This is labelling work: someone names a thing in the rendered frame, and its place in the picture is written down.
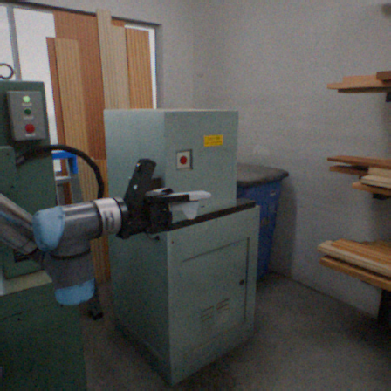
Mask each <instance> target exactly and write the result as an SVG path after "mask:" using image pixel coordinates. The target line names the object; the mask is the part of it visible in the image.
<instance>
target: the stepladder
mask: <svg viewBox="0 0 391 391"><path fill-rule="evenodd" d="M52 156H53V164H54V160H61V159H65V161H66V171H67V173H68V176H64V177H57V178H56V176H55V171H54V165H53V171H54V179H55V186H56V194H57V201H58V206H60V205H59V199H58V188H57V183H63V182H70V187H71V192H72V201H73V204H74V203H80V202H83V199H82V195H81V188H80V179H79V169H78V163H77V155H75V154H70V153H68V152H66V151H63V150H54V151H52ZM92 262H93V254H92ZM93 277H94V280H93V281H94V294H93V295H92V296H91V297H90V298H89V299H88V304H89V308H90V310H88V311H87V312H88V315H89V316H93V320H94V321H95V320H97V319H100V318H102V317H103V314H102V310H101V303H100V298H99V289H98V284H97V279H96V274H95V269H94V263H93Z"/></svg>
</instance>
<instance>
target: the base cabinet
mask: <svg viewBox="0 0 391 391"><path fill-rule="evenodd" d="M0 367H2V369H3V381H2V388H1V391H88V386H87V379H86V364H85V356H84V348H83V340H82V332H81V324H80V316H79V305H73V306H69V305H61V304H60V303H59V302H56V303H53V304H48V305H43V306H40V307H38V308H35V309H33V310H29V311H27V312H22V313H20V314H19V313H18V314H14V315H11V316H9V317H7V318H4V319H0Z"/></svg>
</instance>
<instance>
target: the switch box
mask: <svg viewBox="0 0 391 391"><path fill-rule="evenodd" d="M6 94H7V100H8V106H9V117H10V128H11V134H12V139H14V140H16V141H22V140H37V139H45V117H44V110H43V103H42V95H41V92H7V93H6ZM23 96H28V97H29V98H30V101H29V102H24V101H23ZM22 103H32V106H22ZM26 107H29V108H30V109H31V110H32V114H31V115H26V114H25V113H24V109H25V108H26ZM24 116H33V119H26V120H24ZM29 123H31V124H32V125H33V126H34V127H35V130H34V132H32V133H28V132H27V131H26V130H25V126H26V125H27V124H29ZM26 134H35V135H31V136H26Z"/></svg>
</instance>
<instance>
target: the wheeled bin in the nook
mask: <svg viewBox="0 0 391 391"><path fill-rule="evenodd" d="M286 177H289V172H288V171H286V170H283V169H281V168H270V167H264V166H258V165H252V164H245V163H239V162H238V163H237V199H238V198H241V197H244V198H248V199H251V200H254V201H256V205H258V206H260V212H259V228H258V244H257V275H256V281H257V280H259V279H260V278H263V277H264V276H266V275H267V271H268V266H269V262H270V257H271V248H272V243H273V237H274V228H275V223H276V214H277V209H278V198H279V193H280V187H281V181H282V179H284V178H286Z"/></svg>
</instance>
